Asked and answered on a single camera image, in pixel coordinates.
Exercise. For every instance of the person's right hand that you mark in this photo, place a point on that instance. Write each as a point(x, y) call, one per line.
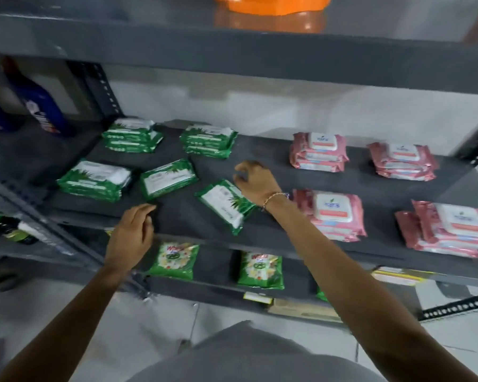
point(261, 182)

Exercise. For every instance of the person's left hand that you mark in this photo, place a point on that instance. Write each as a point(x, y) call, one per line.
point(127, 238)

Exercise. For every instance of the person's left thumb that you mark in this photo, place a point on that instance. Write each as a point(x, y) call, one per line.
point(148, 230)

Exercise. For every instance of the person's right fingers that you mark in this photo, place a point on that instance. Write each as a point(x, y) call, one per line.
point(243, 174)

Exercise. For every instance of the green wet wipes packet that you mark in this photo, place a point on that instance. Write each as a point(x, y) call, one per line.
point(223, 204)

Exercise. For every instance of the person's left forearm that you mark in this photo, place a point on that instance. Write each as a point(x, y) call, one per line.
point(71, 322)

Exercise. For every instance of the person's right forearm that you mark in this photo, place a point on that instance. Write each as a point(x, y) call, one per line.
point(342, 282)

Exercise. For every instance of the green detergent powder pouch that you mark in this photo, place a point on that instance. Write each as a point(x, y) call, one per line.
point(261, 270)
point(322, 294)
point(174, 260)

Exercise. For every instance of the group of green wipes packs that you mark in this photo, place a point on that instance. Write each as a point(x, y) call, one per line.
point(93, 179)

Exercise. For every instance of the group of pink wipes packs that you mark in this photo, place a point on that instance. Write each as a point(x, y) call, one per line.
point(334, 210)

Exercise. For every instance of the yellow shelf tag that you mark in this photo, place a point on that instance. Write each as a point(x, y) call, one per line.
point(257, 298)

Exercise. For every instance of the grey metal shelf rack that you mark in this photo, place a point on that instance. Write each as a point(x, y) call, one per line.
point(342, 63)
point(32, 155)

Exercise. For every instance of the dark green bottle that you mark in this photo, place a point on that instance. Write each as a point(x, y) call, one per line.
point(8, 230)

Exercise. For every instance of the brown cardboard piece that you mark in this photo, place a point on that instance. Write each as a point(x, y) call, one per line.
point(302, 311)

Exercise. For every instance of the grey shirt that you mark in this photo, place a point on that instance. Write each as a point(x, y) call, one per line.
point(243, 358)

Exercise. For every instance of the orange plastic container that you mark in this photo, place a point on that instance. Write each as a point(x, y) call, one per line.
point(271, 4)

